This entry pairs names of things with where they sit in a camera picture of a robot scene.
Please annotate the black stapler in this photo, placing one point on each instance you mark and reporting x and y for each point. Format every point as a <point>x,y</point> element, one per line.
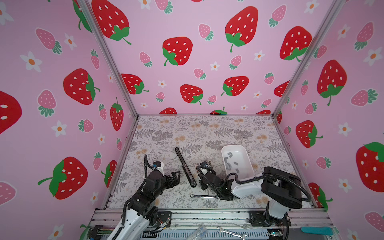
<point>186,169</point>

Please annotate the aluminium left rear corner post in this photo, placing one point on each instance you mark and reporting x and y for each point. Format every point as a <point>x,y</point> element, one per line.
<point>91,19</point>

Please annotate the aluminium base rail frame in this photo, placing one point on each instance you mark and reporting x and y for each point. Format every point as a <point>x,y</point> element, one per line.
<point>178,224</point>

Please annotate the silver wrench on rail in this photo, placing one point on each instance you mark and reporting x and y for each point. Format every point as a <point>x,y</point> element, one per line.
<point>241,236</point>

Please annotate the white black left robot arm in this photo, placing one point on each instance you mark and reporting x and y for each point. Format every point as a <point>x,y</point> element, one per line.
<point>139,211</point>

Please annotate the white plastic tray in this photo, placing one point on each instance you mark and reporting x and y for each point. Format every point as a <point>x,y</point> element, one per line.
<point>240,156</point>

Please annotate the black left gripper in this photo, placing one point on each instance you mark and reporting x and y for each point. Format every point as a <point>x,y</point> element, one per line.
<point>176,180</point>

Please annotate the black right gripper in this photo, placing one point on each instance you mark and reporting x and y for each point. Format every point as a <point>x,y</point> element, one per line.
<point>201,175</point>

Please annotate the clear plastic bag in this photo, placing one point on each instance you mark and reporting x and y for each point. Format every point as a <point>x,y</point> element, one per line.
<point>198,234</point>

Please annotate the aluminium right rear corner post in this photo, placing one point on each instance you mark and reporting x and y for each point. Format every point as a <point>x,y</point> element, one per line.
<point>324,27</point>

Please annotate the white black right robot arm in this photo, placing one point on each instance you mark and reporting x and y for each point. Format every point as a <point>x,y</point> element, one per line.
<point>284,190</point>

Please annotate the silver combination wrench on table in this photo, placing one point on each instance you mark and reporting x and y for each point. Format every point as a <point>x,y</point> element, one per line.
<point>203,197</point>

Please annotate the aluminium corner post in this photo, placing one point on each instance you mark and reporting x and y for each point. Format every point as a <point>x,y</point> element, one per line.
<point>324,27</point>
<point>91,19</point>

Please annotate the teal tool handle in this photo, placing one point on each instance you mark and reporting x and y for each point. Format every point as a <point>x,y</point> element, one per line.
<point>324,231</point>

